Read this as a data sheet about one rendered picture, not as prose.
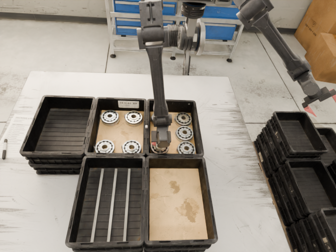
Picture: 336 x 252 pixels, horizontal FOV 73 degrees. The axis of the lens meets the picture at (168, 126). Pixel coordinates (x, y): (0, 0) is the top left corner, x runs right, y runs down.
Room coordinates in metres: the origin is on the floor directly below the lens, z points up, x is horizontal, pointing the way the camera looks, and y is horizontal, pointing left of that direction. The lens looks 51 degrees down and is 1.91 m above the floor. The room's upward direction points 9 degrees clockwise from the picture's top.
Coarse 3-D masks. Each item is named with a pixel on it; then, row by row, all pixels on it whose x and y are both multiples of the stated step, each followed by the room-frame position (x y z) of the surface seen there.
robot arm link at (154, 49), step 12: (168, 36) 0.73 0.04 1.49; (144, 48) 0.71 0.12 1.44; (156, 48) 0.71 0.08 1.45; (156, 60) 0.70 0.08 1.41; (156, 72) 0.69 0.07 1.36; (156, 84) 0.68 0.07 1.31; (156, 96) 0.67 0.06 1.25; (156, 108) 0.66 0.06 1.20; (156, 120) 0.64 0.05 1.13; (168, 120) 0.65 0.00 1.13
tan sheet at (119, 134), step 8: (120, 112) 0.91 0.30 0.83; (120, 120) 0.85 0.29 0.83; (104, 128) 0.77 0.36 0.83; (112, 128) 0.78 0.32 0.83; (120, 128) 0.79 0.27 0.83; (128, 128) 0.80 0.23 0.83; (136, 128) 0.81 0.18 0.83; (104, 136) 0.72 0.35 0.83; (112, 136) 0.73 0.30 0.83; (120, 136) 0.73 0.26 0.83; (128, 136) 0.74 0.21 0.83; (136, 136) 0.75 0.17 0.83; (120, 144) 0.68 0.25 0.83; (120, 152) 0.63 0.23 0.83
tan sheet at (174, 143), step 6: (150, 114) 0.93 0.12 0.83; (174, 114) 0.96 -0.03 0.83; (150, 120) 0.89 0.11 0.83; (150, 126) 0.84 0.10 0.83; (168, 126) 0.86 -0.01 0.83; (174, 126) 0.87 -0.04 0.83; (150, 132) 0.79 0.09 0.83; (174, 132) 0.82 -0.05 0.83; (150, 138) 0.75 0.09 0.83; (174, 138) 0.78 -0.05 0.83; (192, 138) 0.80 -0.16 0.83; (174, 144) 0.74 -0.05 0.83; (168, 150) 0.69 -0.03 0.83; (174, 150) 0.70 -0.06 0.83
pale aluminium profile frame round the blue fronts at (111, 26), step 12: (108, 0) 2.60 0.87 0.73; (108, 12) 2.57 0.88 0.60; (120, 12) 2.59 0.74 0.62; (180, 12) 2.73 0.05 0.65; (108, 24) 2.57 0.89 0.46; (240, 24) 2.91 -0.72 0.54; (120, 36) 2.60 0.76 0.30; (132, 36) 2.65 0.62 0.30; (120, 48) 2.59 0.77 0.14; (132, 48) 2.63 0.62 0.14; (228, 48) 3.02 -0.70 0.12; (228, 60) 2.88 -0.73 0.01
